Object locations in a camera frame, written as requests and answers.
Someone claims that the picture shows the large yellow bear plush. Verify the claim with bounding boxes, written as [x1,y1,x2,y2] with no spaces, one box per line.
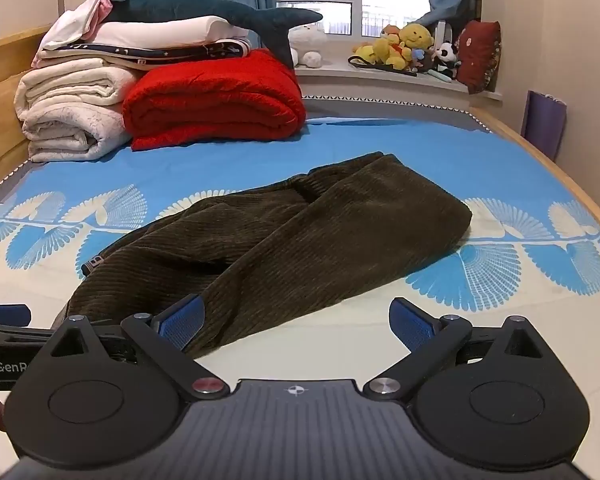
[396,22,436,62]

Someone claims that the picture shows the brown corduroy pants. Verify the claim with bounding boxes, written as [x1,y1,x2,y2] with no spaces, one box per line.
[65,152,474,357]

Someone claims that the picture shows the small yellow plush toy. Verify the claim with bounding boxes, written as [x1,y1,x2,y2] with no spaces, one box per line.
[352,35,407,70]

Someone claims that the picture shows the black strap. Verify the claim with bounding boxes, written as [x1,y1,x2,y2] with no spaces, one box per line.
[347,55,419,78]

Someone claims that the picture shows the white window sill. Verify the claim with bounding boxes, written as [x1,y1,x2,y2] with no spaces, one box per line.
[294,54,504,107]

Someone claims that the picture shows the panda plush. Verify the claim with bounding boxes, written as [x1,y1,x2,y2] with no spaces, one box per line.
[432,41,462,79]

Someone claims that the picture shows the white cloth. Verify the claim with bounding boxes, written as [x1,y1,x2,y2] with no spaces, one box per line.
[38,0,107,52]

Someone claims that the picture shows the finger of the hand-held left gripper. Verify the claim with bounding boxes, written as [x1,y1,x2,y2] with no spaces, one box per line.
[0,303,32,328]

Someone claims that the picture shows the blue white printed bed sheet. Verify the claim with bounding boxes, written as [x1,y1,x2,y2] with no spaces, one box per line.
[0,115,600,413]

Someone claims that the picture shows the white plush toy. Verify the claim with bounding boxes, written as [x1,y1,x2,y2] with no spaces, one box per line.
[287,22,330,69]

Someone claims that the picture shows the pink cloth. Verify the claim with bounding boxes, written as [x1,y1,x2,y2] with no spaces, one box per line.
[87,0,114,32]

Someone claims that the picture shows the folded white pillow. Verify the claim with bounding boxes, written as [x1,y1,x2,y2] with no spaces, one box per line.
[87,16,251,47]

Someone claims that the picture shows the blue shark plush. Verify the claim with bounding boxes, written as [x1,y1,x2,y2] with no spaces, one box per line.
[102,0,325,69]

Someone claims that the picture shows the folded white quilt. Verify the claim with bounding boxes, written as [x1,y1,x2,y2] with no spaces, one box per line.
[15,57,142,164]

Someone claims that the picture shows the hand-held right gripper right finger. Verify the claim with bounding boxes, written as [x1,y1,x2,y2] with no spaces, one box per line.
[362,297,545,403]

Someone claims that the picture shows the purple paper bag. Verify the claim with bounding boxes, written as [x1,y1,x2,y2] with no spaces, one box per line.
[519,90,567,164]

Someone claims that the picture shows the folded red blanket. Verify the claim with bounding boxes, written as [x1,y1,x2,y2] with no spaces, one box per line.
[122,49,307,152]

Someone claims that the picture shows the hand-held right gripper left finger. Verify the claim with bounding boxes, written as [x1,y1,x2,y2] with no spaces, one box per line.
[50,294,232,403]

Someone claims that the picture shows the red cushion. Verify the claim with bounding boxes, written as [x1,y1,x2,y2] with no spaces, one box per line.
[454,20,502,95]

